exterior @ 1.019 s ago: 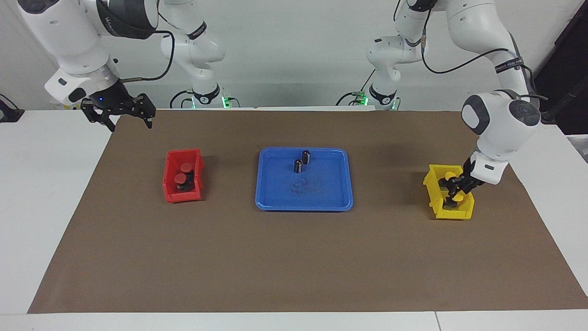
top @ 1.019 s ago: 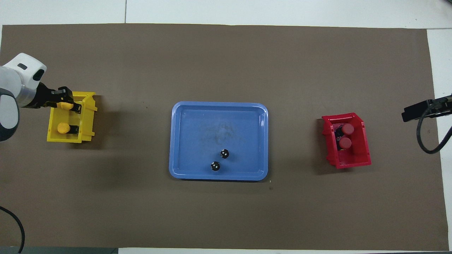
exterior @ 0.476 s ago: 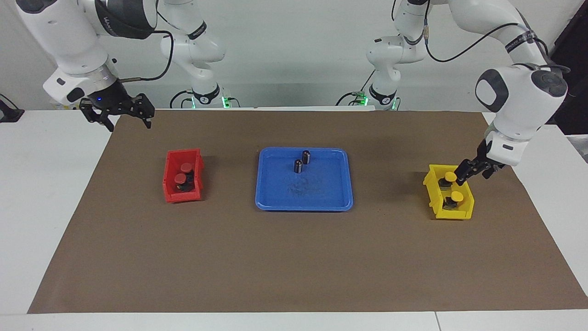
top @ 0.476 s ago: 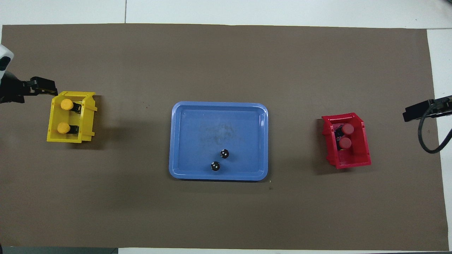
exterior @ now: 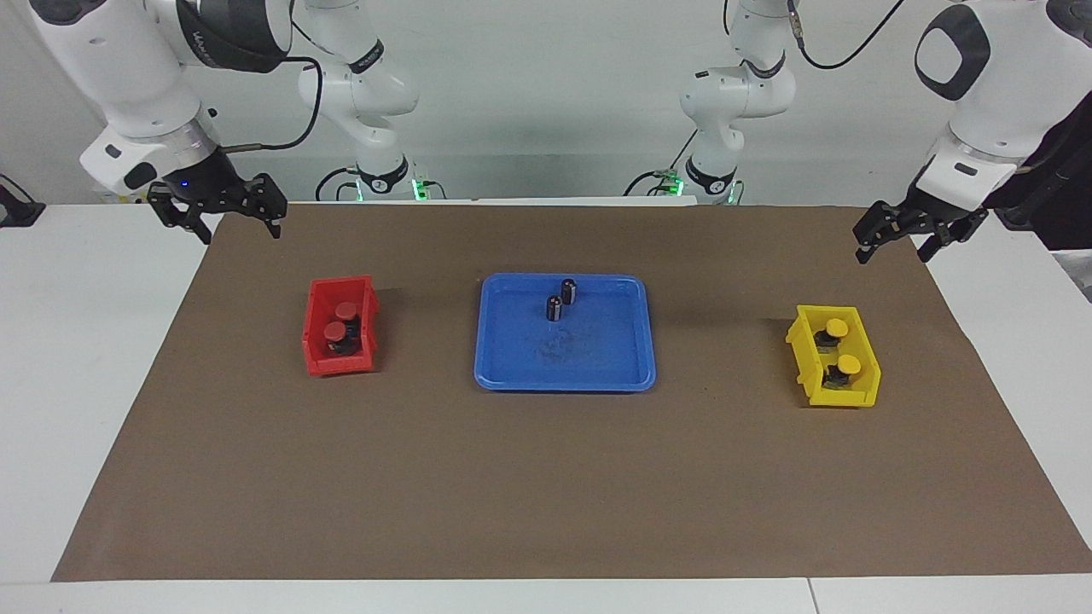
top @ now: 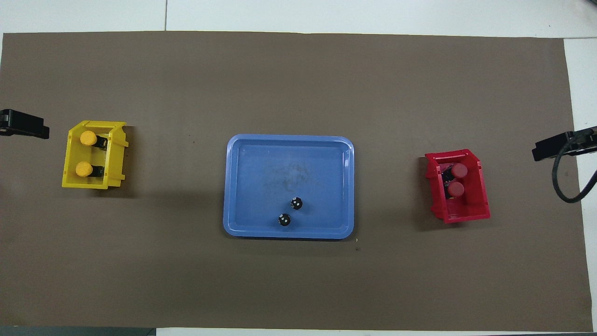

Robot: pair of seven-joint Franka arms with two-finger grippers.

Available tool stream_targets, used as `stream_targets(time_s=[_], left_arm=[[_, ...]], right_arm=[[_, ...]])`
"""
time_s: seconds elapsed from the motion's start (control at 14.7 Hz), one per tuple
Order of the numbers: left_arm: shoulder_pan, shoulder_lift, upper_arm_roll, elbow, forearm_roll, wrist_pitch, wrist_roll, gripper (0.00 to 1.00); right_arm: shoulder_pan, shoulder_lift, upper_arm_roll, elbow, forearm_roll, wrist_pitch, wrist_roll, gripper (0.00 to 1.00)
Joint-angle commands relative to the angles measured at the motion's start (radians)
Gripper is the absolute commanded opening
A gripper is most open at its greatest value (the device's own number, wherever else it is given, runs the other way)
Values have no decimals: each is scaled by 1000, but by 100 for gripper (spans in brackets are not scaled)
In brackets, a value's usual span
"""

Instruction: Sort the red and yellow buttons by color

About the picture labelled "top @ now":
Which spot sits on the yellow plastic bin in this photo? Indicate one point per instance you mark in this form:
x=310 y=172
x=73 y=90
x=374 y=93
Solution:
x=87 y=154

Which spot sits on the red plastic bin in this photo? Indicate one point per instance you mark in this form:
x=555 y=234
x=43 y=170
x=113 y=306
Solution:
x=473 y=205

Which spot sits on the small black cylinder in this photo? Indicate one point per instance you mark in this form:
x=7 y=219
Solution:
x=296 y=203
x=284 y=220

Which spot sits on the brown table mat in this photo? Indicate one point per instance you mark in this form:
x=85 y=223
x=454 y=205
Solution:
x=298 y=84

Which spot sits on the yellow push button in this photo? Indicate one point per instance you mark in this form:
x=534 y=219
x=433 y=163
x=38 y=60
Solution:
x=88 y=138
x=84 y=169

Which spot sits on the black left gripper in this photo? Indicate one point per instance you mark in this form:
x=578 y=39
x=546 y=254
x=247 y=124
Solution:
x=5 y=122

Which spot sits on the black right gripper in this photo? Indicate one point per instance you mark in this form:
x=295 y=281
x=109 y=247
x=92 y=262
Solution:
x=583 y=140

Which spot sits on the blue plastic tray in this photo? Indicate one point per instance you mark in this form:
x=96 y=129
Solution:
x=261 y=186

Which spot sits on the red push button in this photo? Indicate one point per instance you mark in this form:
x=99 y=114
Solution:
x=460 y=170
x=456 y=188

